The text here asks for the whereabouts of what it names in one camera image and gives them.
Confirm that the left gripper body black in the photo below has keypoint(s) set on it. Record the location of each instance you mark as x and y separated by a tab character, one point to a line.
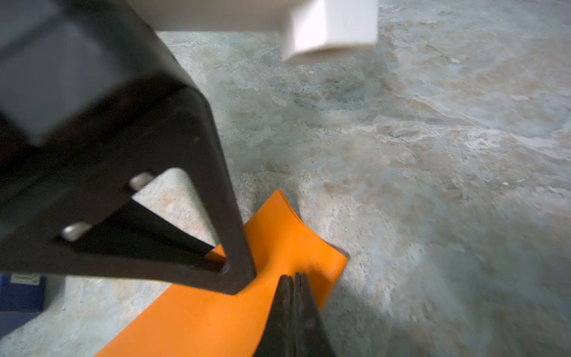
75	70

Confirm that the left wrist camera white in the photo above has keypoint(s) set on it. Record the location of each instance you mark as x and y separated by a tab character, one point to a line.
310	31

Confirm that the orange square paper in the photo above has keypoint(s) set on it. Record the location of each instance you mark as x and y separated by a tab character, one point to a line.
186	321

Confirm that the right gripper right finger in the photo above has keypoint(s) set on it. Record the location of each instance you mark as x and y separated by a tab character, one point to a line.
310	336

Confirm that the blue card box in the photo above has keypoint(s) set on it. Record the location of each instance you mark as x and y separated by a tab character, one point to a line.
22	299

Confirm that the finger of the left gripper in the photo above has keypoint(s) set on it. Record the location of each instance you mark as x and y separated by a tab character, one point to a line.
152	200

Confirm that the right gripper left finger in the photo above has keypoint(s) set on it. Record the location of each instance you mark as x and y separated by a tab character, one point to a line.
277	338

